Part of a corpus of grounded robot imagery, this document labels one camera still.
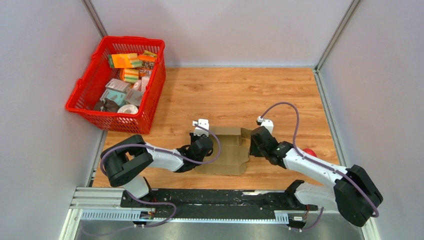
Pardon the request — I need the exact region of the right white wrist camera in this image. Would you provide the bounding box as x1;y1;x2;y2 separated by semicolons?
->
256;116;274;134

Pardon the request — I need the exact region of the grey pink box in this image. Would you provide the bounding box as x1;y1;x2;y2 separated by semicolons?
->
124;88;144;107

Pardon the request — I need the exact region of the orange box in basket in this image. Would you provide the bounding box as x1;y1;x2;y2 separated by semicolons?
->
107;53;143;69

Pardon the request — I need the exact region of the teal patterned box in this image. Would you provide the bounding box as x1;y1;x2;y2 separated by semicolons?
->
99;88;126;107

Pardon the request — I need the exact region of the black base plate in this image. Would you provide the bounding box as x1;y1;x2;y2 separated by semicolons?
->
120;188;318;221

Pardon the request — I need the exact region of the red plastic basket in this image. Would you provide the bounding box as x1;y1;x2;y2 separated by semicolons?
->
65;36;166;135

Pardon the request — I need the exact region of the white tape roll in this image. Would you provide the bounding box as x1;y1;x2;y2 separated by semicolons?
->
117;104;139;115

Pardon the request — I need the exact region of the brown cardboard box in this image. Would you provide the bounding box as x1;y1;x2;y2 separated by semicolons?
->
194;126;252;176

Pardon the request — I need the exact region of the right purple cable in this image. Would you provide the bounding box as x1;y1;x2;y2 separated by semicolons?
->
258;101;381;232

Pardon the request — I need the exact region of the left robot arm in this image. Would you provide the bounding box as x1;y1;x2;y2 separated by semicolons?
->
100;134;214;208

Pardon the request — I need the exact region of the striped sponge pack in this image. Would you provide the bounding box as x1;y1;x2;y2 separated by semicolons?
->
119;68;140;84

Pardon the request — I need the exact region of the red apple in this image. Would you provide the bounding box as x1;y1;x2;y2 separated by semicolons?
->
303;148;317;158

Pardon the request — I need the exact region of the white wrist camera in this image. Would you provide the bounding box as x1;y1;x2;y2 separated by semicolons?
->
256;116;274;134
192;118;210;137

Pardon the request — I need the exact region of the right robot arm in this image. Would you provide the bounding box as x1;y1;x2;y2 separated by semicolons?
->
250;126;384;227

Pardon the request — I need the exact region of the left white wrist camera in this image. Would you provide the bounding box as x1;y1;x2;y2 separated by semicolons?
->
192;118;210;137

